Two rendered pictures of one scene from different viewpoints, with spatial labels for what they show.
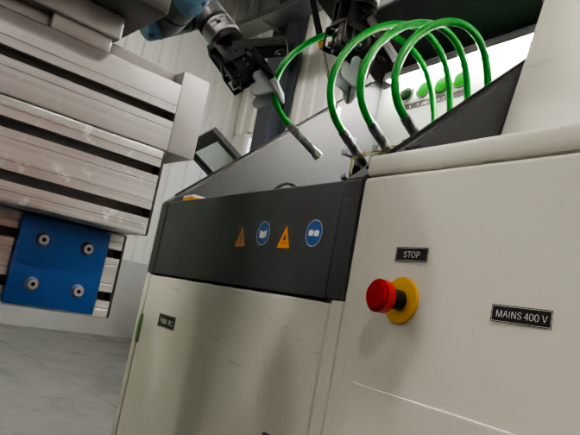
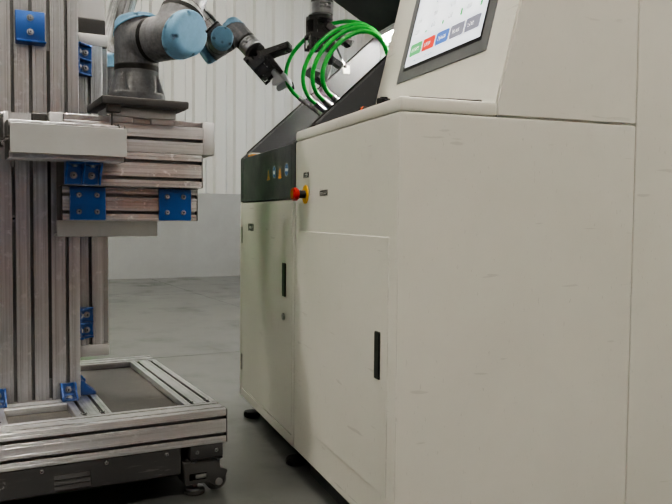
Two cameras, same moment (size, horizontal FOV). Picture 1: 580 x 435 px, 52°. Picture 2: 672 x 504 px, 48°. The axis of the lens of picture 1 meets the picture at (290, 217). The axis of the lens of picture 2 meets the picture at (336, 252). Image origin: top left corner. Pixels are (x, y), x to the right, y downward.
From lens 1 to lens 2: 1.49 m
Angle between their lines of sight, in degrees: 17
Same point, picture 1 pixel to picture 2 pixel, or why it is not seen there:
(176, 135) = (205, 147)
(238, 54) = (260, 61)
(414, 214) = (306, 158)
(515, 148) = (320, 130)
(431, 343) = (311, 208)
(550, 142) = (325, 128)
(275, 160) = (307, 115)
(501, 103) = (374, 81)
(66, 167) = (168, 170)
